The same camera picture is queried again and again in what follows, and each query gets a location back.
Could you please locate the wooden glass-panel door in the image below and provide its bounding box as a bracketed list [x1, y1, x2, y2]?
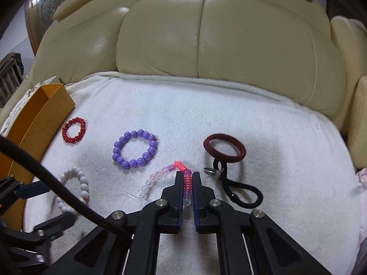
[24, 0, 73, 56]

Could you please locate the pink white gradient bead bracelet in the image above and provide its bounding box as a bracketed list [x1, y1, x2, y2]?
[139, 160, 193, 208]

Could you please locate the purple bead bracelet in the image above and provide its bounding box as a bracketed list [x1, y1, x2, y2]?
[113, 129, 159, 169]

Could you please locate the white towel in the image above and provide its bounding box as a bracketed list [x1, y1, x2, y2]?
[0, 71, 363, 275]

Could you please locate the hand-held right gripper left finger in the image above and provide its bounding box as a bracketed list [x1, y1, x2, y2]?
[43, 171, 185, 275]

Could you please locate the black hair tie with charm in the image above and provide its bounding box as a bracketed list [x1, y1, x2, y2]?
[203, 159, 265, 209]

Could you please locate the cream leather sofa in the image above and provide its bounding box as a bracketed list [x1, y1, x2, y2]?
[0, 0, 359, 138]

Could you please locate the maroon hair tie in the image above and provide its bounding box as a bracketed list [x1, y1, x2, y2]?
[203, 133, 247, 164]

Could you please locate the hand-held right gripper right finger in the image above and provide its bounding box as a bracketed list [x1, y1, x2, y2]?
[193, 171, 333, 275]

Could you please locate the pink cloth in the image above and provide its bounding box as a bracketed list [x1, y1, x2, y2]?
[356, 168, 367, 190]

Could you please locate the black cable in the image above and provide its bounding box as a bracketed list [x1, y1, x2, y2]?
[0, 136, 133, 238]

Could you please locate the red bead bracelet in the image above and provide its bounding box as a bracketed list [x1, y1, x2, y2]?
[62, 116, 87, 144]

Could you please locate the cream leather armchair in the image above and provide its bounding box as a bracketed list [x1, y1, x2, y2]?
[330, 16, 367, 170]

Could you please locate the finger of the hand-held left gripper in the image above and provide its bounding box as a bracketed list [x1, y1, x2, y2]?
[0, 176, 51, 207]
[0, 213, 77, 245]

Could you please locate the orange cardboard box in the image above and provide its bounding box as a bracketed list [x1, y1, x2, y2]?
[0, 84, 75, 231]

